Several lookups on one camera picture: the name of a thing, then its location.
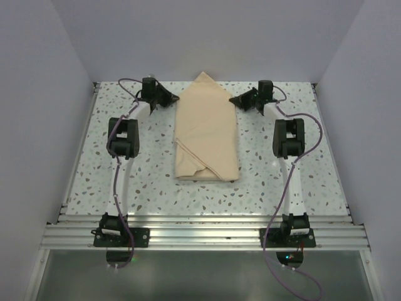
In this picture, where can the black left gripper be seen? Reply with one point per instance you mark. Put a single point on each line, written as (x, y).
(169, 98)

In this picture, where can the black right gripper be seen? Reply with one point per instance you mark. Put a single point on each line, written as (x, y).
(240, 101)

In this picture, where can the beige cloth mat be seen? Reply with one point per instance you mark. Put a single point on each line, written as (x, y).
(206, 133)

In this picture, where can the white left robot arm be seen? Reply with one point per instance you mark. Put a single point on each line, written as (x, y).
(123, 145)

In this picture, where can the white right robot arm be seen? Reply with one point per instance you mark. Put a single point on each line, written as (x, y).
(288, 146)

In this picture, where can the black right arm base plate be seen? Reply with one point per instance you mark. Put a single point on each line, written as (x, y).
(277, 238)

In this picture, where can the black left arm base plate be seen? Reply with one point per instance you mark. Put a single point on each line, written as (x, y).
(122, 236)

